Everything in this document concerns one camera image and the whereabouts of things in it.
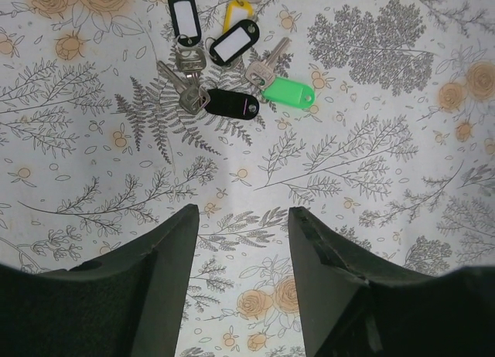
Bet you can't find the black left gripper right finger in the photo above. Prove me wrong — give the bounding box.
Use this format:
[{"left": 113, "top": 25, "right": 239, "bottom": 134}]
[{"left": 288, "top": 207, "right": 494, "bottom": 356}]

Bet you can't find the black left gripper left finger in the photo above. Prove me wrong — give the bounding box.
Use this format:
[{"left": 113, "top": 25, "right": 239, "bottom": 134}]
[{"left": 1, "top": 204, "right": 199, "bottom": 356}]

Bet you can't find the silver key near black tag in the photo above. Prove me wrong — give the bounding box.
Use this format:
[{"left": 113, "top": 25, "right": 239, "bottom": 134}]
[{"left": 157, "top": 60, "right": 210, "bottom": 115}]

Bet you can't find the green key tag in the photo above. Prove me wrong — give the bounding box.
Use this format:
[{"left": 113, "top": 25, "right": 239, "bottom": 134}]
[{"left": 261, "top": 76, "right": 316, "bottom": 109}]

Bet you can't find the plain black key tag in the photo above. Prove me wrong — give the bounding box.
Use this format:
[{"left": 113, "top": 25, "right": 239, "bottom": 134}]
[{"left": 205, "top": 88, "right": 260, "bottom": 121}]

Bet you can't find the silver key near green tag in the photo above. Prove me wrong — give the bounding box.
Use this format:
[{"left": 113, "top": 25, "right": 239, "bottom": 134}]
[{"left": 244, "top": 37, "right": 292, "bottom": 90}]

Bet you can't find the black key tag white label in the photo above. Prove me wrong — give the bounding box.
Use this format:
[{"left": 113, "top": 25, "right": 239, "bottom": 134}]
[{"left": 168, "top": 0, "right": 202, "bottom": 48}]

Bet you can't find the yellow key tag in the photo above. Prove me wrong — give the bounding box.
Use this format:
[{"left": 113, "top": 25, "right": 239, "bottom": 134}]
[{"left": 222, "top": 0, "right": 254, "bottom": 33}]

